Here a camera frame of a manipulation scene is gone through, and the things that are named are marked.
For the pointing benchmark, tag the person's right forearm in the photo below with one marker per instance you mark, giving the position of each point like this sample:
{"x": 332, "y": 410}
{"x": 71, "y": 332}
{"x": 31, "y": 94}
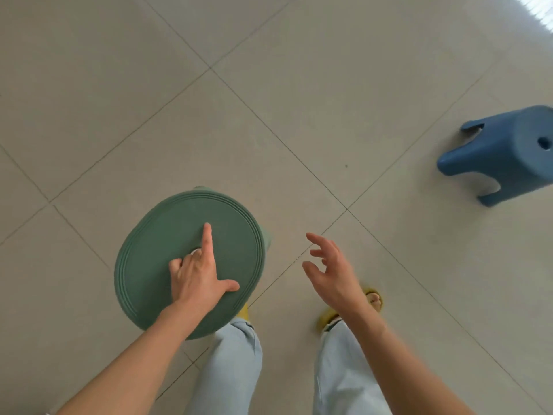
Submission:
{"x": 406, "y": 371}

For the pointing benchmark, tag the blue plastic stool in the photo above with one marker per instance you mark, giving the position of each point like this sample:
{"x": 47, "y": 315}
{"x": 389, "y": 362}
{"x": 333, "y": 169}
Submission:
{"x": 505, "y": 155}

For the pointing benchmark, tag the person's left yellow slipper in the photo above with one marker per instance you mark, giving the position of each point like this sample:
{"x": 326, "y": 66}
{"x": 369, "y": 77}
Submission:
{"x": 244, "y": 314}

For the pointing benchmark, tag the person's right hand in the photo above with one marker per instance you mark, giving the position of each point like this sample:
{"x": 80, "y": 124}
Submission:
{"x": 341, "y": 285}

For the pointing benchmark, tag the person's left forearm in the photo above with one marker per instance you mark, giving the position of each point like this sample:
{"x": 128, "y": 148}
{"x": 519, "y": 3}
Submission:
{"x": 129, "y": 367}

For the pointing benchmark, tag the teal green plastic stool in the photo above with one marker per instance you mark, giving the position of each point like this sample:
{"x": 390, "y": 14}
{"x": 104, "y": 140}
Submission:
{"x": 151, "y": 237}

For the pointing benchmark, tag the person's left hand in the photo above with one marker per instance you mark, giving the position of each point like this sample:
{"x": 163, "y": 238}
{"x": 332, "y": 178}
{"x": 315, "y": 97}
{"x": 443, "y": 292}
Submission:
{"x": 198, "y": 280}

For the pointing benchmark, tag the person's left leg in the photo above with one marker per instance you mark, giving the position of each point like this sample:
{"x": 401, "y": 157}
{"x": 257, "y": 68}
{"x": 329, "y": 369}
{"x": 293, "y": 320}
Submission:
{"x": 229, "y": 371}

